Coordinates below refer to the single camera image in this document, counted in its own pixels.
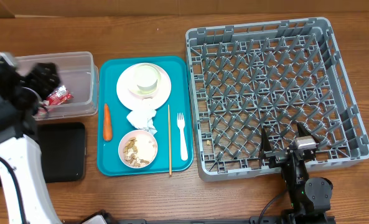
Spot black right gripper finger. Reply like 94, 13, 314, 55
297, 122, 320, 143
259, 127, 271, 160

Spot red snack wrapper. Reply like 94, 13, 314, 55
37, 85, 73, 116

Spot orange carrot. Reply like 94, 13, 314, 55
103, 103, 113, 141

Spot pale green cup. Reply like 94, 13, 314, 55
134, 63, 161, 95

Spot white napkin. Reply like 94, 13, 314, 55
126, 98, 157, 135

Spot food scraps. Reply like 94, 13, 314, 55
123, 138, 149, 168

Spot pink bowl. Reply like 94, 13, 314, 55
118, 130, 158, 169

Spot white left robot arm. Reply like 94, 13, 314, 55
0, 52, 60, 223

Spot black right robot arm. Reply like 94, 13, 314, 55
257, 123, 335, 224

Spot grey dishwasher rack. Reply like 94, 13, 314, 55
185, 17, 369, 182

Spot clear plastic bin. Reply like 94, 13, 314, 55
16, 52, 99, 121

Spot black plastic tray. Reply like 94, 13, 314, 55
0, 121, 87, 187

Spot white plastic fork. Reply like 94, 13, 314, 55
177, 113, 188, 161

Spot wooden chopstick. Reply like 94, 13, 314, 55
167, 105, 172, 177

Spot pink plate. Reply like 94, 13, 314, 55
116, 63, 172, 110

